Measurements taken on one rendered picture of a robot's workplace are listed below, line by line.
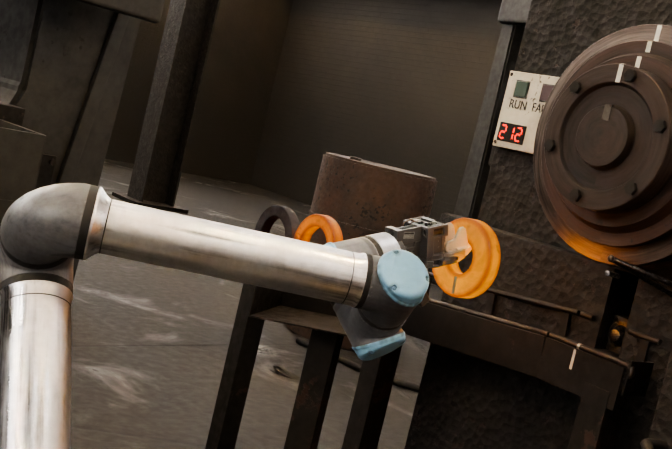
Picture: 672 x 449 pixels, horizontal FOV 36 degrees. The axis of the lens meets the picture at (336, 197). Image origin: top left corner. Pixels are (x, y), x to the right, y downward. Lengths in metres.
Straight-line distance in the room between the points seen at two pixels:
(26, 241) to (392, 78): 10.37
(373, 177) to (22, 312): 3.31
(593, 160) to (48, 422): 1.08
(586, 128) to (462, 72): 9.08
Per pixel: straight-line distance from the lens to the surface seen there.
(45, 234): 1.59
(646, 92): 1.96
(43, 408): 1.58
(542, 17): 2.47
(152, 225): 1.59
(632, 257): 2.02
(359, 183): 4.81
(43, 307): 1.64
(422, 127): 11.33
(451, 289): 2.04
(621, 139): 1.96
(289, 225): 2.80
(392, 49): 11.96
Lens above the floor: 1.02
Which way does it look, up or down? 4 degrees down
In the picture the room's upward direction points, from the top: 13 degrees clockwise
